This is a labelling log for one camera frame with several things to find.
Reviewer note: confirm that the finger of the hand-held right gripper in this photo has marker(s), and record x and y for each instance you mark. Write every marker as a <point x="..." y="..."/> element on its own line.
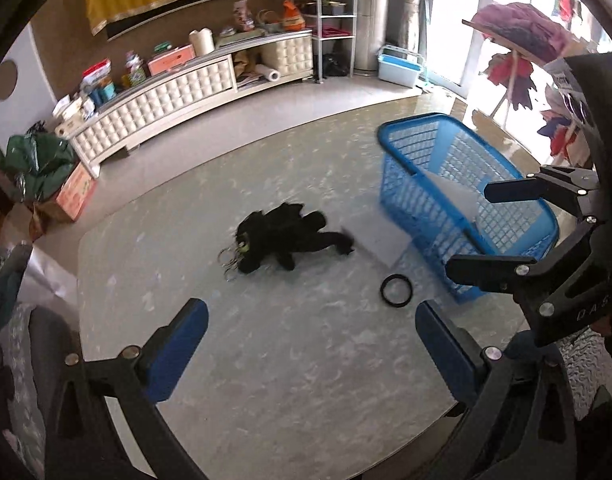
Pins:
<point x="486" y="269"/>
<point x="516" y="189"/>

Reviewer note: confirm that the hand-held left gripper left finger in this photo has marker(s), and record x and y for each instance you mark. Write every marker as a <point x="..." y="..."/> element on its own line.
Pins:
<point x="178" y="345"/>

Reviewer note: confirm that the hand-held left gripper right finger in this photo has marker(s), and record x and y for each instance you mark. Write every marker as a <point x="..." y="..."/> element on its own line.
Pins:
<point x="448" y="350"/>

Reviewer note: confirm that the white towel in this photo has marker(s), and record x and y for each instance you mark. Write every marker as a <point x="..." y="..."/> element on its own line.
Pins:
<point x="456" y="195"/>

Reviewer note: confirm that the blue plastic basket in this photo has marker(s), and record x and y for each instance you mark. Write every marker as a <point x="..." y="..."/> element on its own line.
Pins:
<point x="421" y="200"/>

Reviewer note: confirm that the black plush toy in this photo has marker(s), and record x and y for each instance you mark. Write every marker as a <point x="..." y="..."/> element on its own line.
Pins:
<point x="276" y="235"/>

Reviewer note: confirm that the mixed hanging clothes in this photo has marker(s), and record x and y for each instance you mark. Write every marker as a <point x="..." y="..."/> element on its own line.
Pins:
<point x="561" y="130"/>

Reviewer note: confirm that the red hanging clothes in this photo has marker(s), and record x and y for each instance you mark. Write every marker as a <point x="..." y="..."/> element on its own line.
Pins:
<point x="506" y="75"/>

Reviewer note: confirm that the silver paper bag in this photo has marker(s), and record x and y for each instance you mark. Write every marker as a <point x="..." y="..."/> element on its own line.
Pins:
<point x="51" y="280"/>

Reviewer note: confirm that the pink clothes pile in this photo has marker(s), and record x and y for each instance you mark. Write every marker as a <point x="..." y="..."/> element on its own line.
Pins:
<point x="521" y="30"/>

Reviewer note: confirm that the grey lace cloth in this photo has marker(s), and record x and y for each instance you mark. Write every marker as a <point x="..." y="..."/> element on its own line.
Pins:
<point x="21" y="385"/>

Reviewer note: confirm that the blue and white bucket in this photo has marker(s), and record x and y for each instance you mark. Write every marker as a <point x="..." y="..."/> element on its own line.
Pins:
<point x="396" y="70"/>

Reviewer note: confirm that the dark teal cloth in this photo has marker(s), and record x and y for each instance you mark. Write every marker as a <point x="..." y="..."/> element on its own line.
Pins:
<point x="8" y="285"/>

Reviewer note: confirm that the cardboard box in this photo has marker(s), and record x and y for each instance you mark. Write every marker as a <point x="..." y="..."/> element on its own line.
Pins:
<point x="78" y="192"/>

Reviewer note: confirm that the patterned curtain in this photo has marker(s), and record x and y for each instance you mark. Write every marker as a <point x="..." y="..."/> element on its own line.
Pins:
<point x="406" y="5"/>

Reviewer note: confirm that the green plastic bag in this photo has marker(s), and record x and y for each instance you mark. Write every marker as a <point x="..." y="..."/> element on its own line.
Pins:
<point x="36" y="165"/>

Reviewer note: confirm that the standing air conditioner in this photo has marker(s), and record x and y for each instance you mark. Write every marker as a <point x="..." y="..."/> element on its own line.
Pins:
<point x="371" y="10"/>

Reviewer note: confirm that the white tufted television cabinet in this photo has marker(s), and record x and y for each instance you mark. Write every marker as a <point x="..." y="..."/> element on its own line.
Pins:
<point x="161" y="105"/>

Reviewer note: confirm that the tissue box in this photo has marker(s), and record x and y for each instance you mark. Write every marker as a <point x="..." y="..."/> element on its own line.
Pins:
<point x="73" y="115"/>

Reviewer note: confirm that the paper roll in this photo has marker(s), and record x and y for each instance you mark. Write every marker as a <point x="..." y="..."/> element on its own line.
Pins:
<point x="270" y="75"/>

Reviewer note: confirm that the patterned small box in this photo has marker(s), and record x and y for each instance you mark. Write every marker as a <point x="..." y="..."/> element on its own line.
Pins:
<point x="135" y="72"/>

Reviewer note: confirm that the orange bag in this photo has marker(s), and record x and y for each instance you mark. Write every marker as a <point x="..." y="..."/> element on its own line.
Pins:
<point x="293" y="16"/>

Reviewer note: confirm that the pink box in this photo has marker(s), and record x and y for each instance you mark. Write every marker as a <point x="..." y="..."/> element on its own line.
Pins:
<point x="171" y="60"/>

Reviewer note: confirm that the red and white package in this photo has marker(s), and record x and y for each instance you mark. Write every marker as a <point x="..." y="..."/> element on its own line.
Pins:
<point x="96" y="71"/>

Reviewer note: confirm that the small wicker basket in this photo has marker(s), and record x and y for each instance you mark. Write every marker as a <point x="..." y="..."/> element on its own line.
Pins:
<point x="270" y="26"/>

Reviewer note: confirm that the green flat box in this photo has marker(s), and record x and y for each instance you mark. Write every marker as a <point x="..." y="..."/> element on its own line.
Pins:
<point x="241" y="37"/>

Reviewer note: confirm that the pink snack bag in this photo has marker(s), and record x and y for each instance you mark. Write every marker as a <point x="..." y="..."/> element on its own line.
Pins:
<point x="243" y="15"/>

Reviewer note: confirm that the black television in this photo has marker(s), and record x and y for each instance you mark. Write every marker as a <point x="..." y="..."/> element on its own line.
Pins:
<point x="196" y="1"/>

